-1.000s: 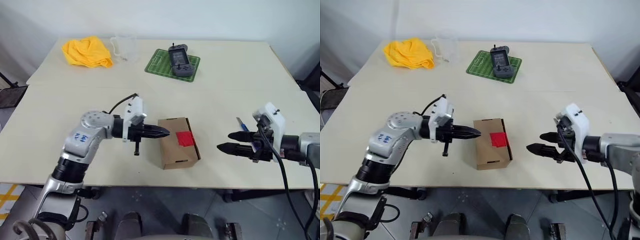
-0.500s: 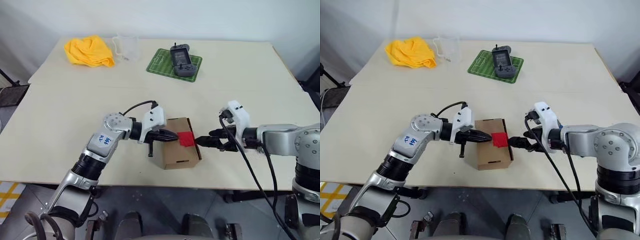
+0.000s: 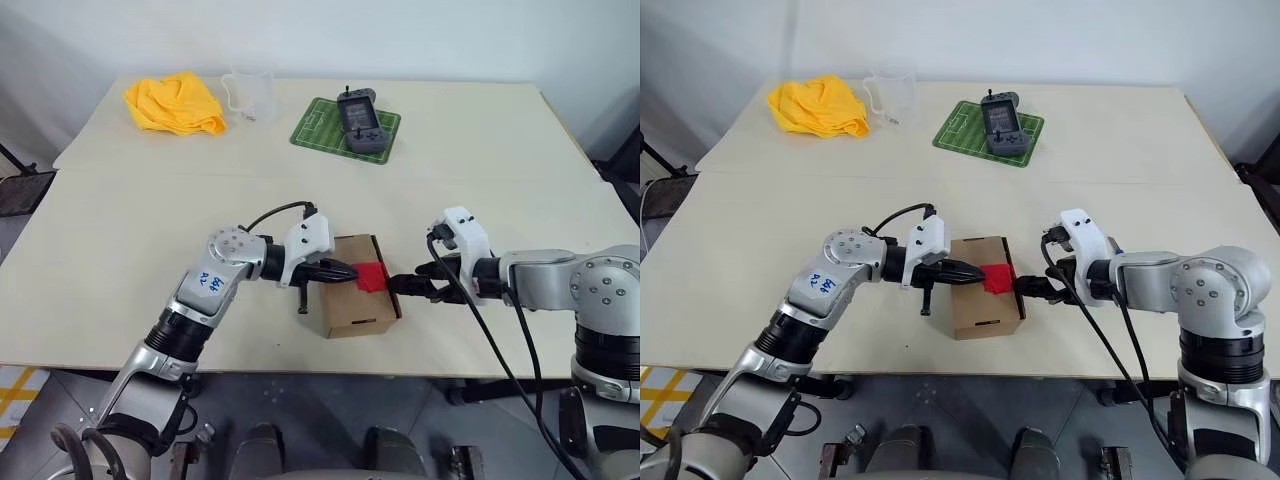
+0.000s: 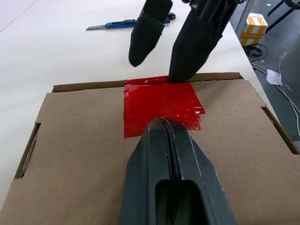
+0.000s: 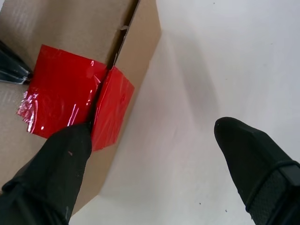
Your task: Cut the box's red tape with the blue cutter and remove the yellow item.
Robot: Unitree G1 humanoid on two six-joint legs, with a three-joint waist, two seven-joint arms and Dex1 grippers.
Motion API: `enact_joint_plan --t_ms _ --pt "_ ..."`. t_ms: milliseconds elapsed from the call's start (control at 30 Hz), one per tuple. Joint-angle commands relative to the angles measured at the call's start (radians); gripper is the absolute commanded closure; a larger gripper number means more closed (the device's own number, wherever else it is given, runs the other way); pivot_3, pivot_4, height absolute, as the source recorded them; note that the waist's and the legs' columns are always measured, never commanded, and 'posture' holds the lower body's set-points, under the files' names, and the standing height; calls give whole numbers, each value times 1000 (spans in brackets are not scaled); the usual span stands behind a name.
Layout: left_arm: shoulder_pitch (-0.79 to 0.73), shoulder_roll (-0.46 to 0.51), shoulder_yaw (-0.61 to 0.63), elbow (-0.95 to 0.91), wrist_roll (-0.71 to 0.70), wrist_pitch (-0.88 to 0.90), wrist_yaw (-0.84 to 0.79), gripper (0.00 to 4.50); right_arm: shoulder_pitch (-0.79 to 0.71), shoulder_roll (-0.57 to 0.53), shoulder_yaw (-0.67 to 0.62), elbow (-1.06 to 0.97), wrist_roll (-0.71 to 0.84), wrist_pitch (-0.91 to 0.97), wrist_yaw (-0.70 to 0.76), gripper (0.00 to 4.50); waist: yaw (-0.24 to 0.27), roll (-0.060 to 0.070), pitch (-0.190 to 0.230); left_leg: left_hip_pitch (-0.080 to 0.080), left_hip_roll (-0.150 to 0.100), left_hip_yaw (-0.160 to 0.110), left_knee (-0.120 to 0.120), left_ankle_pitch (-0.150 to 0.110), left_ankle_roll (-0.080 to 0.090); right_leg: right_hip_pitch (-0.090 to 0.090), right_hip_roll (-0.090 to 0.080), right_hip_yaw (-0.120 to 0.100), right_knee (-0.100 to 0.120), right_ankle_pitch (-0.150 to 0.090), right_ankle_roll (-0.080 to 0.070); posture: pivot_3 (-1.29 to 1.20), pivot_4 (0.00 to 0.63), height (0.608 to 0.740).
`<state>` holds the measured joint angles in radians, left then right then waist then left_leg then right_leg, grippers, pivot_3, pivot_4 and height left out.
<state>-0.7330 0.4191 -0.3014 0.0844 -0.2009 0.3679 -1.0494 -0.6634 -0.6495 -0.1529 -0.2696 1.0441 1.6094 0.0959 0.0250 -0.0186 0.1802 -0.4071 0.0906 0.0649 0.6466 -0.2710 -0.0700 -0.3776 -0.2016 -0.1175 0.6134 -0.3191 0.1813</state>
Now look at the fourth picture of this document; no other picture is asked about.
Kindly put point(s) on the brown cardboard box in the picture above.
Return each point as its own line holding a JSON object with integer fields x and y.
{"x": 70, "y": 140}

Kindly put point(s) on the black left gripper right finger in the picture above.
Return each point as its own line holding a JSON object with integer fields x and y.
{"x": 197, "y": 175}

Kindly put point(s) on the red tape patch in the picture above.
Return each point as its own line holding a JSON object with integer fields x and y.
{"x": 159, "y": 103}

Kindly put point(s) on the yellow and white box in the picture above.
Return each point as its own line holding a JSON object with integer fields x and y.
{"x": 254, "y": 28}

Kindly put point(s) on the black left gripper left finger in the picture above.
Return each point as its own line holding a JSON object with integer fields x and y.
{"x": 147, "y": 175}

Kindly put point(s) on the black tripod stand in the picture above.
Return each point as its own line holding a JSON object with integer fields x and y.
{"x": 284, "y": 11}

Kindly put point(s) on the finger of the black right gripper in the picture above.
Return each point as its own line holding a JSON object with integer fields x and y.
{"x": 146, "y": 37}
{"x": 197, "y": 47}

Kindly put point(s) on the blue utility knife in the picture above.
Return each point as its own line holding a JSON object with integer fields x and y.
{"x": 117, "y": 24}

